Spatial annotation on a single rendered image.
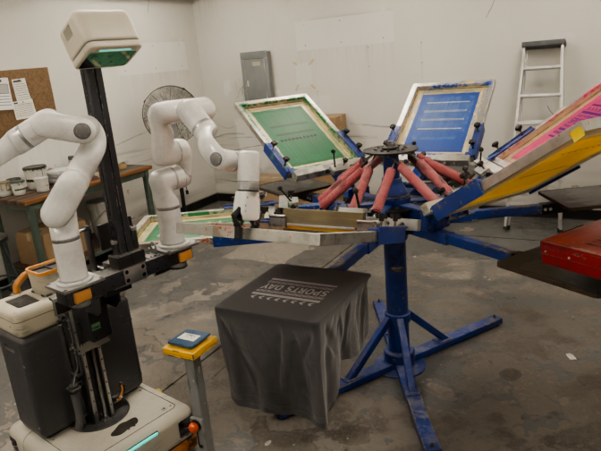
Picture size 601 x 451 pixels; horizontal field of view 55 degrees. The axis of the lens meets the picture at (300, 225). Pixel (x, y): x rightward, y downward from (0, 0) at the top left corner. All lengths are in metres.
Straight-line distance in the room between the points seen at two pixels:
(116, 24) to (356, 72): 4.91
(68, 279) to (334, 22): 5.25
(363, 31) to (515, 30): 1.59
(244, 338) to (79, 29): 1.20
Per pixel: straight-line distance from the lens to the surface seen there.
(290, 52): 7.16
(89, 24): 2.05
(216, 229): 2.02
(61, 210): 2.03
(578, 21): 6.23
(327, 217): 2.44
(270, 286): 2.35
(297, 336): 2.08
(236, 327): 2.21
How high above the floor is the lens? 1.83
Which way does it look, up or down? 16 degrees down
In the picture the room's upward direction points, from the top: 5 degrees counter-clockwise
